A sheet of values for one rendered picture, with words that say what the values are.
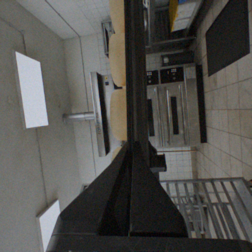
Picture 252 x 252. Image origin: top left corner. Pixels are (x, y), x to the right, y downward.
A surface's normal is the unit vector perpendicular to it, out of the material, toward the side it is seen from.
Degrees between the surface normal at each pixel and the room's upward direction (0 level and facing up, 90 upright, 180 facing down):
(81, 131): 90
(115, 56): 89
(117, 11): 88
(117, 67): 88
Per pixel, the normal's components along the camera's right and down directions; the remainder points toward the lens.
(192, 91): -0.14, 0.09
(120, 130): -0.10, 0.60
